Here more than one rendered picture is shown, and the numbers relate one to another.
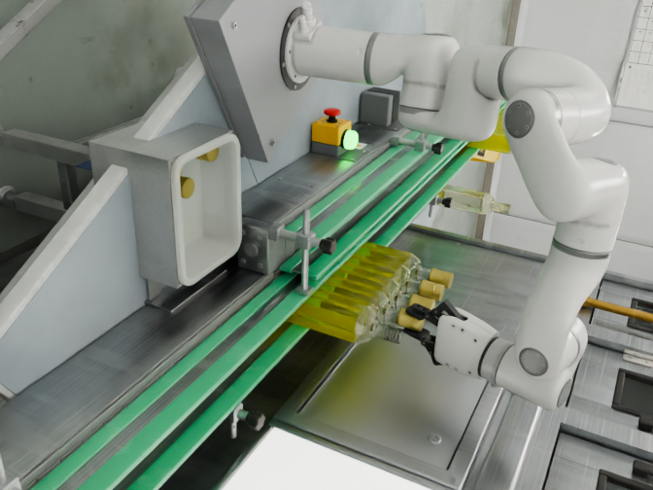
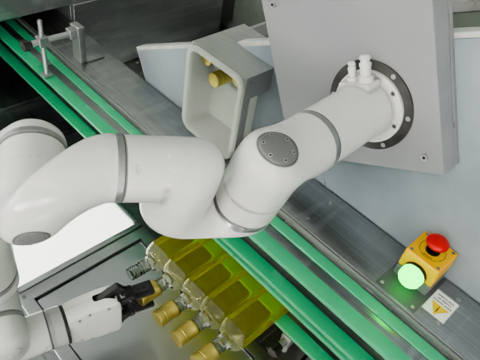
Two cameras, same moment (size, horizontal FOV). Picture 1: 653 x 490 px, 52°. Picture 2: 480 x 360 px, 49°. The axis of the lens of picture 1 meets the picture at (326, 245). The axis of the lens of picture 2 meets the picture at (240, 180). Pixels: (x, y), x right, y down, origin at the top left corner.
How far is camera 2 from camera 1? 150 cm
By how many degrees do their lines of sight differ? 80
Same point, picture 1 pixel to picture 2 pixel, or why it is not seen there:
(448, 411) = not seen: hidden behind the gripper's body
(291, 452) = (106, 225)
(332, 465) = (83, 241)
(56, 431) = (108, 86)
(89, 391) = (131, 98)
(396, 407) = not seen: hidden behind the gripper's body
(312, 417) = (132, 247)
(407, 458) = (59, 280)
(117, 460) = (82, 103)
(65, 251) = (178, 46)
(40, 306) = (161, 56)
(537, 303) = not seen: outside the picture
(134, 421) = (107, 114)
